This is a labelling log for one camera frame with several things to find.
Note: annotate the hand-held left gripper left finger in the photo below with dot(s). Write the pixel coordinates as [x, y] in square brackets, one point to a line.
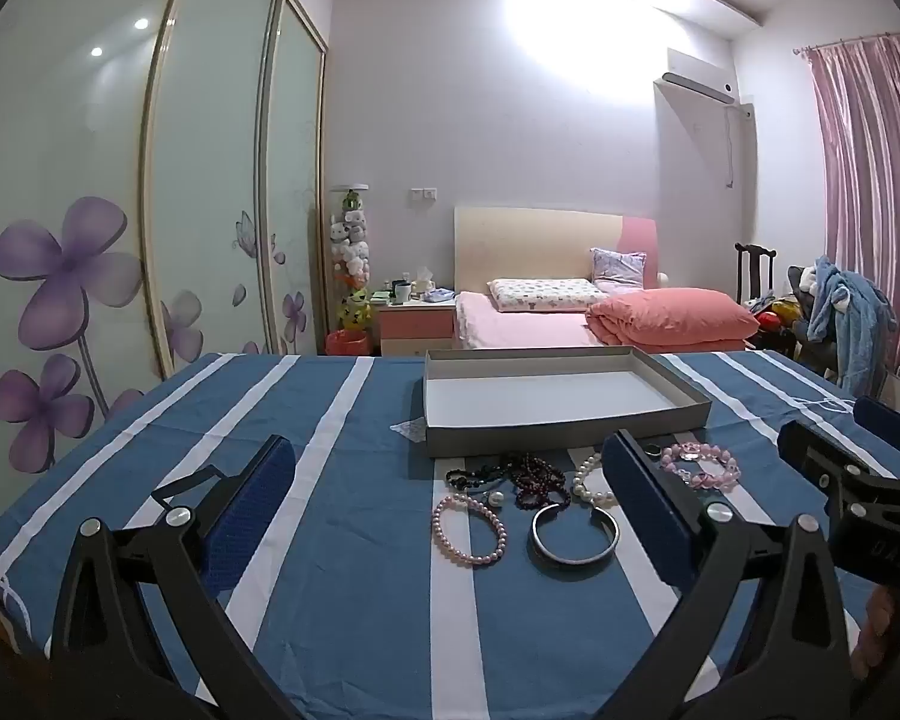
[251, 506]

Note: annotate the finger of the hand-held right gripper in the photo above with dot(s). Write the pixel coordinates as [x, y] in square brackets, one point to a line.
[817, 454]
[889, 427]

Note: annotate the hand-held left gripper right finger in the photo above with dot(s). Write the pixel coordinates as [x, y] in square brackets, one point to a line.
[641, 510]

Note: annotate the grey cardboard tray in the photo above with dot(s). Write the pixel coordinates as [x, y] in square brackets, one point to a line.
[540, 399]

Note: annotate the person's right hand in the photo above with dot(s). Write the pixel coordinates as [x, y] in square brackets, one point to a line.
[879, 626]

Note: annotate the silver bangle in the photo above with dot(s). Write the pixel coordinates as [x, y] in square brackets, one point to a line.
[570, 559]

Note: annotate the blue fleece garment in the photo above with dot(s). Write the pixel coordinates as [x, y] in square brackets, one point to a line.
[855, 315]

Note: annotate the pile of colourful toys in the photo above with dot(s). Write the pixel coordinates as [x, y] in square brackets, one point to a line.
[776, 313]

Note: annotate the blue white striped cloth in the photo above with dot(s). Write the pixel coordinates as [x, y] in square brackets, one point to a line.
[390, 555]

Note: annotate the red trash bin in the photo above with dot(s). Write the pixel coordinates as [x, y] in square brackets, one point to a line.
[345, 343]

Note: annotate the dark wooden chair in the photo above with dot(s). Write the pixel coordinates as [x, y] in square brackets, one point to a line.
[754, 274]

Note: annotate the folded pink quilt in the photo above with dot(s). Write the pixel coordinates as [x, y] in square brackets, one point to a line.
[667, 315]

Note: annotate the pink curtain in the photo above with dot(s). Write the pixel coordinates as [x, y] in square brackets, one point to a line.
[870, 202]

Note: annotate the white patterned pillow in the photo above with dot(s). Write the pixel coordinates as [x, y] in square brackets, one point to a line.
[544, 294]

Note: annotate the purple patterned pillow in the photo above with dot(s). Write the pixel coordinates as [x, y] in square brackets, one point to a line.
[619, 268]

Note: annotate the pink white nightstand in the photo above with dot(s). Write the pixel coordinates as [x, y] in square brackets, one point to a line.
[412, 321]

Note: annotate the tissue box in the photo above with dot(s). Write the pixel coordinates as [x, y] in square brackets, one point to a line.
[423, 283]

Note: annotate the blue folded cloth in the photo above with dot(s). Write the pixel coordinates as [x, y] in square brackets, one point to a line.
[439, 295]

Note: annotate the column of plush toys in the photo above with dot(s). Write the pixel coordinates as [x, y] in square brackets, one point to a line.
[350, 240]

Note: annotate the beige pink headboard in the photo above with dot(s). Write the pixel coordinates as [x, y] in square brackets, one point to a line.
[525, 244]

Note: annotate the flower print sliding wardrobe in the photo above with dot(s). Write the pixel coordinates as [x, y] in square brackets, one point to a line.
[210, 127]

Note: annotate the curtain rod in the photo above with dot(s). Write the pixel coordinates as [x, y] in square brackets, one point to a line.
[855, 40]

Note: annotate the white air conditioner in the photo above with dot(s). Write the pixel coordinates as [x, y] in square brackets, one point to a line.
[697, 75]

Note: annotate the white wall switch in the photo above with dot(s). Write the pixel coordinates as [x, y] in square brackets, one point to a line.
[422, 194]

